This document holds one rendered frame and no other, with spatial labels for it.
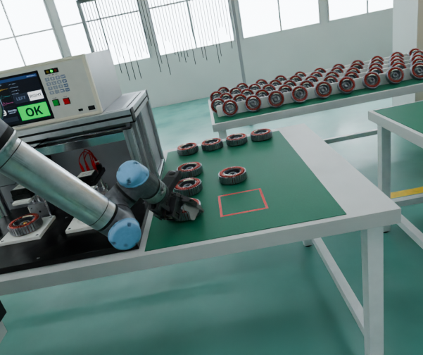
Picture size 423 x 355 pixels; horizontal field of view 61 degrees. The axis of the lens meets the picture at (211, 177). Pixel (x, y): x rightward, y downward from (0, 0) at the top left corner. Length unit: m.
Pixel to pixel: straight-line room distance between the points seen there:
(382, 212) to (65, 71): 1.11
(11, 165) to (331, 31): 7.54
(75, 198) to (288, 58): 7.18
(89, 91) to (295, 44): 6.70
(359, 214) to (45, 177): 0.83
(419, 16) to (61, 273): 4.11
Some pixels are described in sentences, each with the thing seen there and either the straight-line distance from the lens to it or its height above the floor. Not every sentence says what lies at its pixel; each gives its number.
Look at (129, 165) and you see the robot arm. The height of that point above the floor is 1.03.
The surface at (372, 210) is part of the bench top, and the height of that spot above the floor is 0.75.
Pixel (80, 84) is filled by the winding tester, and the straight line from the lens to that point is 1.36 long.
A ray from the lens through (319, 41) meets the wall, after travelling 7.94.
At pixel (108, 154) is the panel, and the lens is 1.53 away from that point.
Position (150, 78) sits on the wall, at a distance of 7.67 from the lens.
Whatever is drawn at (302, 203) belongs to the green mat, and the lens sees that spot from 1.19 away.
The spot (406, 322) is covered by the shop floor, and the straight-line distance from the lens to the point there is 1.88.
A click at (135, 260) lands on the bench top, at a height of 0.73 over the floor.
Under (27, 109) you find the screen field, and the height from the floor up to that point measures 1.18.
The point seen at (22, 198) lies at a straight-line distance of 1.47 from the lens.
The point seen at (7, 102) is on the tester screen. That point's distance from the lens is 1.46.
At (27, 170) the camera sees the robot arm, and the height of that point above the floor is 1.13.
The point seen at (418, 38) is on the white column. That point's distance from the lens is 4.53.
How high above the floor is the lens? 1.32
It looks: 22 degrees down
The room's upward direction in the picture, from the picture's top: 12 degrees counter-clockwise
